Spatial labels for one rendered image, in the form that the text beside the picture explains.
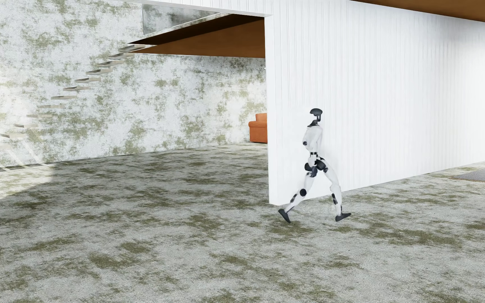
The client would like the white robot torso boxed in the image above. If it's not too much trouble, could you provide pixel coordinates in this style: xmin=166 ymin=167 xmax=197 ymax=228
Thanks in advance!
xmin=303 ymin=125 xmax=324 ymax=157

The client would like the white right robot leg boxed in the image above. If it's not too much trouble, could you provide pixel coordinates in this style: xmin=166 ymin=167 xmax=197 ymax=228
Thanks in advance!
xmin=278 ymin=162 xmax=317 ymax=224

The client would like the orange sofa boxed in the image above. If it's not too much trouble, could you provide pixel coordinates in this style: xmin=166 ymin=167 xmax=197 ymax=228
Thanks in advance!
xmin=248 ymin=113 xmax=268 ymax=144

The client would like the white left robot leg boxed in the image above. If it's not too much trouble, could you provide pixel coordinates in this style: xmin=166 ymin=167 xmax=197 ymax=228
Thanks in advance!
xmin=315 ymin=158 xmax=352 ymax=222

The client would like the mezzanine slab with orange underside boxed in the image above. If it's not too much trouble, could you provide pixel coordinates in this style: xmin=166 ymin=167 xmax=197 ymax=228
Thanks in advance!
xmin=130 ymin=13 xmax=266 ymax=59

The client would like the white robot leg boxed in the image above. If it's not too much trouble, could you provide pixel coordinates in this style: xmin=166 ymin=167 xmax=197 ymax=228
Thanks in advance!
xmin=315 ymin=158 xmax=352 ymax=222
xmin=278 ymin=162 xmax=317 ymax=224

